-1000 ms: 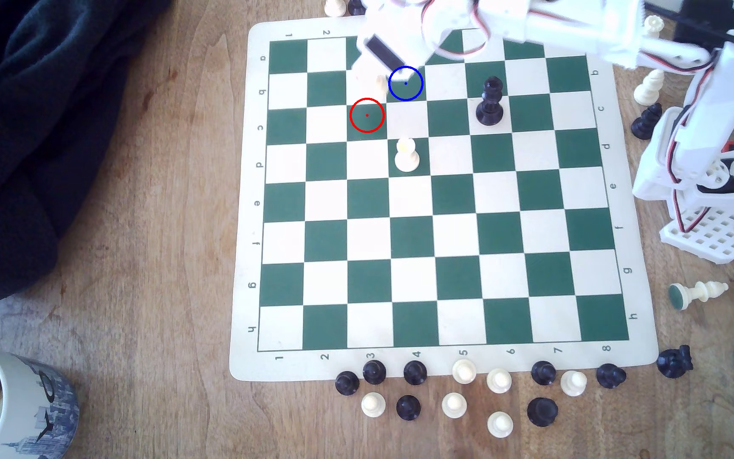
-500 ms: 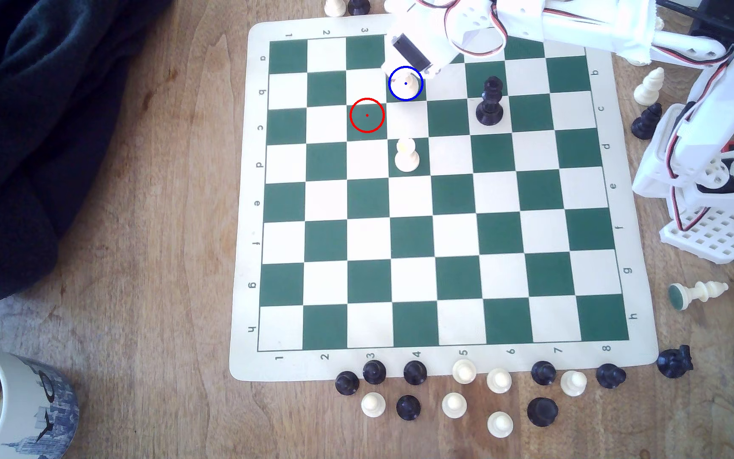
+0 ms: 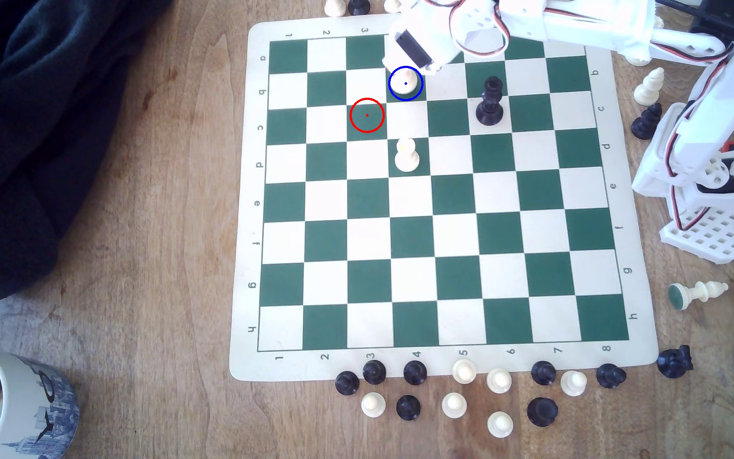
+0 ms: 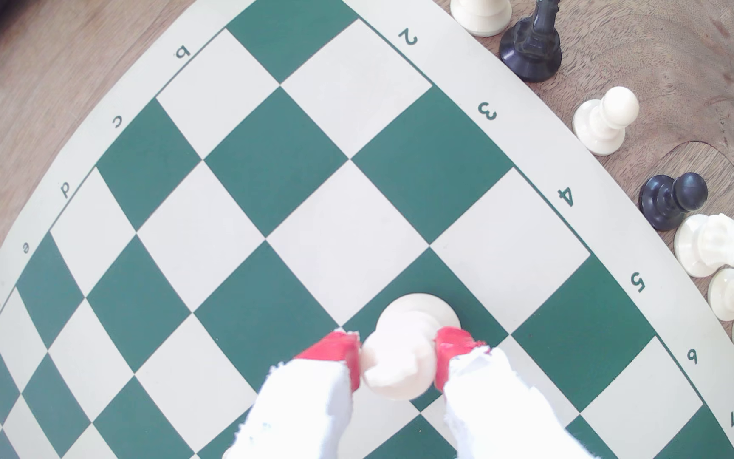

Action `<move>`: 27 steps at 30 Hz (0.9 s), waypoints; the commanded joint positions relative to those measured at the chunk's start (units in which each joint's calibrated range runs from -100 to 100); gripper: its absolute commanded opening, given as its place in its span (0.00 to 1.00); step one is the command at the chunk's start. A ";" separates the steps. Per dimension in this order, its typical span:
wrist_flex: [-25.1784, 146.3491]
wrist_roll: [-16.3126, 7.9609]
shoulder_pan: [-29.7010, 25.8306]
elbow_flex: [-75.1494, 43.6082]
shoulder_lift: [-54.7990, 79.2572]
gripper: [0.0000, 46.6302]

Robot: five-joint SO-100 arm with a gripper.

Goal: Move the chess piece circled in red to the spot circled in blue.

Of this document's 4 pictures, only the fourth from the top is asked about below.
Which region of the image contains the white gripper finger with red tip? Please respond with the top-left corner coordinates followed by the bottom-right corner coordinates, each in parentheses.
top-left (435, 326), bottom-right (598, 459)
top-left (222, 329), bottom-right (362, 459)

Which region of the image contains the white chess knight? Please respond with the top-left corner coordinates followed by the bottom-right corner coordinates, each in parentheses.
top-left (361, 293), bottom-right (462, 401)
top-left (673, 205), bottom-right (734, 279)

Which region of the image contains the green and white chess mat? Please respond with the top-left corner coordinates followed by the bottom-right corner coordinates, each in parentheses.
top-left (0, 0), bottom-right (734, 459)

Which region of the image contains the black chess pawn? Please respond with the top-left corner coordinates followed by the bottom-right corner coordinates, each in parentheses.
top-left (638, 172), bottom-right (709, 232)

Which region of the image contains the black chess bishop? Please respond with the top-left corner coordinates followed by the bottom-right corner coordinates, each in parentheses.
top-left (499, 0), bottom-right (563, 83)

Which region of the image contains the white chess piece base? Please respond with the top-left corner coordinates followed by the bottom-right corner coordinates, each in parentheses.
top-left (450, 0), bottom-right (513, 37)

